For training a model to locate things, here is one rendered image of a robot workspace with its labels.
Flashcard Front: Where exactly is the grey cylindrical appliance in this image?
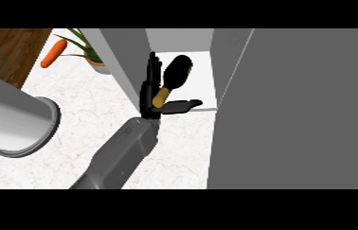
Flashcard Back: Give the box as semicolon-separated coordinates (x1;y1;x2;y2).
0;79;64;159

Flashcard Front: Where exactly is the green potted plant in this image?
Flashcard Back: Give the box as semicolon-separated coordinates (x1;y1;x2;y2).
52;28;115;76

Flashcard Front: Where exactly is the large grey cabinet door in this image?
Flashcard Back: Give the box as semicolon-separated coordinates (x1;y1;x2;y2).
206;28;358;190

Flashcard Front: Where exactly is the orange carrot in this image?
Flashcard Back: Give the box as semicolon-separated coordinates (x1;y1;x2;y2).
39;38;70;69

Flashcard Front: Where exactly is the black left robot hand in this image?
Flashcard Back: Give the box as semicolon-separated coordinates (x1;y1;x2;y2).
140;51;205;120

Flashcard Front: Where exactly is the black wine bottle gold neck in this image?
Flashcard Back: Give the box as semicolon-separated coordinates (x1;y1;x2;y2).
152;54;194;109

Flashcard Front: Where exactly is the grey cabinet white inside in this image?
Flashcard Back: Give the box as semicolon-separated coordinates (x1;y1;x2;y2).
81;28;257;114

